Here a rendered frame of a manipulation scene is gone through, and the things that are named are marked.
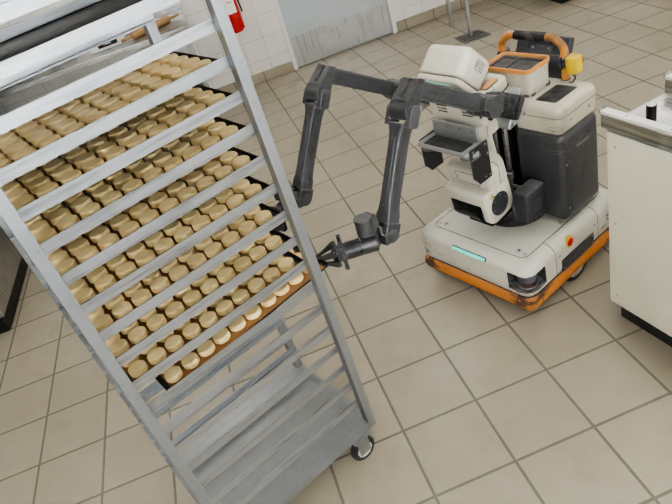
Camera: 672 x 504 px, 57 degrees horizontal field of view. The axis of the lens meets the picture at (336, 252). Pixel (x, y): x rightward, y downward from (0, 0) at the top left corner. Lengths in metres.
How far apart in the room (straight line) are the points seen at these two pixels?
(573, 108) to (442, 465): 1.41
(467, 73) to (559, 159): 0.56
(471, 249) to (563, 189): 0.45
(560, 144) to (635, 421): 1.04
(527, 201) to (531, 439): 0.92
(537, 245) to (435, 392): 0.73
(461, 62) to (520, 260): 0.84
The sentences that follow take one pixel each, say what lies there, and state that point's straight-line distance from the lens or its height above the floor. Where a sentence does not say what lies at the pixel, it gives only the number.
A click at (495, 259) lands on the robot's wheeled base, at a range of 2.66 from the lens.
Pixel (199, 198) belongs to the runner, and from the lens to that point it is 1.60.
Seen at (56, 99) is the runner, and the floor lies 1.59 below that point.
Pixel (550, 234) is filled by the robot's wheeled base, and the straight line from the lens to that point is 2.74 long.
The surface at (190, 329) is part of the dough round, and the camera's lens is 1.78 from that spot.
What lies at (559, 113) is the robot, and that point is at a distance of 2.53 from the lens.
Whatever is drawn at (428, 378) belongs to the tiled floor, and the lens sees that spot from 2.59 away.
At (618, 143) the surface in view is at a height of 0.81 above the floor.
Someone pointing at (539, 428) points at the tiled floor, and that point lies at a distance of 2.39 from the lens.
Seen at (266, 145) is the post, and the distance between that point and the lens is 1.63.
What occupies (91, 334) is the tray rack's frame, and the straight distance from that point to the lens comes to 1.58.
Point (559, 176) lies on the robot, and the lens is 2.66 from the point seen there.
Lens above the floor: 1.91
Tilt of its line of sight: 34 degrees down
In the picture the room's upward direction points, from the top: 19 degrees counter-clockwise
